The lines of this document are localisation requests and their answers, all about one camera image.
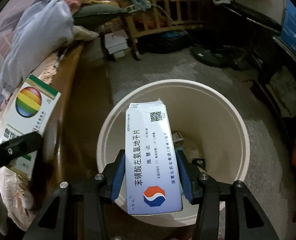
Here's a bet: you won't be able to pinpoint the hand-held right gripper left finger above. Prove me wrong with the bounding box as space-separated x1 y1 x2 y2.
21 149 126 240

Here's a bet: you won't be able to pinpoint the green pillow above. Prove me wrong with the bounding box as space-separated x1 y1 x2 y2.
73 4 126 27

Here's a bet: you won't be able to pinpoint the white cardboard boxes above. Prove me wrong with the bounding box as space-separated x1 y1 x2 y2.
104 30 129 62

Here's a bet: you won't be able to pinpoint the pink striped sheet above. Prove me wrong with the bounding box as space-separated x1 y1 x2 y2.
0 25 23 55

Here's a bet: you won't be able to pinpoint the white box rainbow ball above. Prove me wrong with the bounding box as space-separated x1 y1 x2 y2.
0 74 61 180

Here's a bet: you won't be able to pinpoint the white plastic bucket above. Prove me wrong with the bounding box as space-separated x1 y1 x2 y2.
96 79 250 227

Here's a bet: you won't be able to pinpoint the wooden bed frame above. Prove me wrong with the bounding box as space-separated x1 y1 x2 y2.
33 42 113 240

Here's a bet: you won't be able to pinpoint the small printed box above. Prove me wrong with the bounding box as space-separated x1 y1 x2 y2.
172 131 185 147

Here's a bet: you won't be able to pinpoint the white blue medicine box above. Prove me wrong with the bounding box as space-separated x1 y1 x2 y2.
125 99 184 215

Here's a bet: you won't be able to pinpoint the wooden crib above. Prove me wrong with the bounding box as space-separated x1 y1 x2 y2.
115 0 213 60

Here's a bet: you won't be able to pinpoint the black fan base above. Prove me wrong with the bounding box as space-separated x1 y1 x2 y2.
190 44 249 68

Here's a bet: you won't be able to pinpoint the black desk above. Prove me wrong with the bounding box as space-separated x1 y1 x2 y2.
225 0 284 34

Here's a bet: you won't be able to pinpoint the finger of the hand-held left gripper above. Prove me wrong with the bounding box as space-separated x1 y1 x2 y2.
0 132 43 170

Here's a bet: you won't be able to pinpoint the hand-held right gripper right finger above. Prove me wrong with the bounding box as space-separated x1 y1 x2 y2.
176 149 280 240

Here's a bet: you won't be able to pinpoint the pink fringed bedspread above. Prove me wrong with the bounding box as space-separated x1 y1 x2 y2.
0 51 63 223

